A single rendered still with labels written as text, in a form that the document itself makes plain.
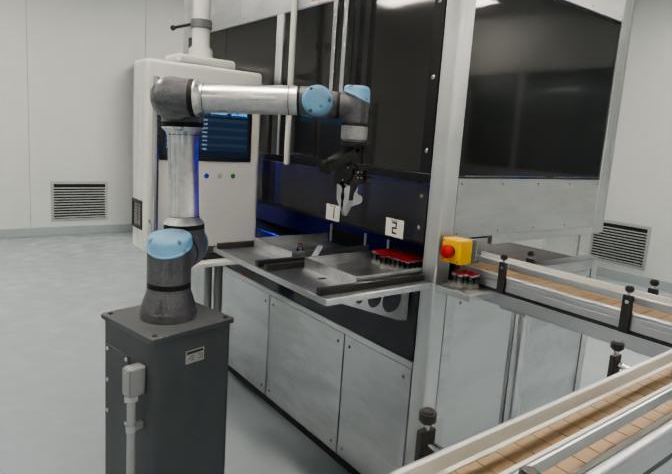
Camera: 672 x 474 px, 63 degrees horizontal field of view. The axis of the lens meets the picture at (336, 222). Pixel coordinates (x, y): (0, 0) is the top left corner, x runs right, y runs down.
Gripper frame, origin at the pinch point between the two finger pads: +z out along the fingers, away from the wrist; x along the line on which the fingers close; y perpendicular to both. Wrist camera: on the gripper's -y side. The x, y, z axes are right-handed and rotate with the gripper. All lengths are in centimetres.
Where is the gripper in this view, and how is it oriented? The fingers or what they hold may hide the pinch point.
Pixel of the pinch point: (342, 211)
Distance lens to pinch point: 156.0
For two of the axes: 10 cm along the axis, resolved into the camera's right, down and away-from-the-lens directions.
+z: -0.7, 9.9, 1.5
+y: 8.0, -0.4, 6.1
